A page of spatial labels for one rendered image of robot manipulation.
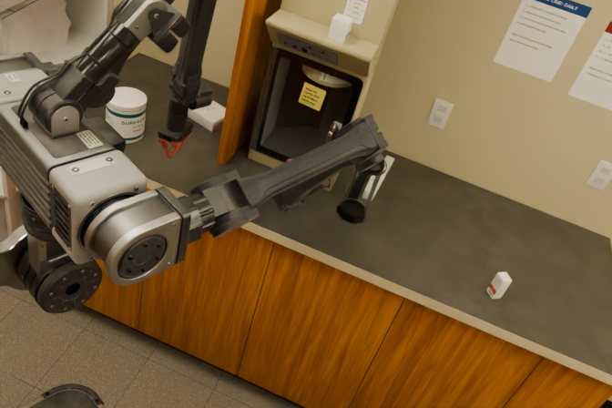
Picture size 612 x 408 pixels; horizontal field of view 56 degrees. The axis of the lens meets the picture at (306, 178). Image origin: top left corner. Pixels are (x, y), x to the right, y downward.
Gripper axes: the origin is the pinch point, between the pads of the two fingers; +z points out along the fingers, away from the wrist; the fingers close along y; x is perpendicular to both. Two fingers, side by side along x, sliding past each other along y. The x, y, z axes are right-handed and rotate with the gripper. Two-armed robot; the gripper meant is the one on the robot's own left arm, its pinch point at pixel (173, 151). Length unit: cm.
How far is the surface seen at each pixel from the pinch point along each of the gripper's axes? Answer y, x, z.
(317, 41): 21, -30, -40
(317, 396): 4, -69, 90
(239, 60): 23.2, -7.3, -24.1
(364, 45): 29, -42, -40
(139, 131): 17.1, 21.6, 12.1
